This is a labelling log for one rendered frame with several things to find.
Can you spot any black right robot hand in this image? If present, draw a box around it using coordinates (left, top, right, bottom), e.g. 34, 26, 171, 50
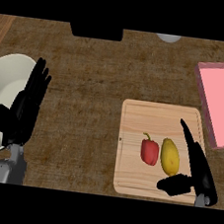
154, 115, 224, 208

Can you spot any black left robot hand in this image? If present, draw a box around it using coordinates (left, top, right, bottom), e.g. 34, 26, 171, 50
0, 51, 55, 152

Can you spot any yellow lemon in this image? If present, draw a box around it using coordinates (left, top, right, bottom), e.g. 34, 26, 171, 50
157, 137, 183, 178

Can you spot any pink cardboard box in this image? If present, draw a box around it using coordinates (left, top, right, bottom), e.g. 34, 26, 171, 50
185, 46, 224, 152

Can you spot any pale wooden cutting board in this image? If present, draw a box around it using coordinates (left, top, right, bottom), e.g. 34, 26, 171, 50
111, 98, 212, 205

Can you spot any white bowl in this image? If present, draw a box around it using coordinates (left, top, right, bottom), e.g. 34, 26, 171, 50
0, 50, 39, 165

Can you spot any red bell pepper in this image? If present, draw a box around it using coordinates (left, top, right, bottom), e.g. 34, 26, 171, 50
138, 132, 162, 168

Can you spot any black appliance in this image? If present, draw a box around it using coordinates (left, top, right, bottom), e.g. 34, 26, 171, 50
68, 22, 124, 42

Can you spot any pale grey round object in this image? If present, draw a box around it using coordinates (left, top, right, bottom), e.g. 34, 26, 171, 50
155, 32, 183, 45

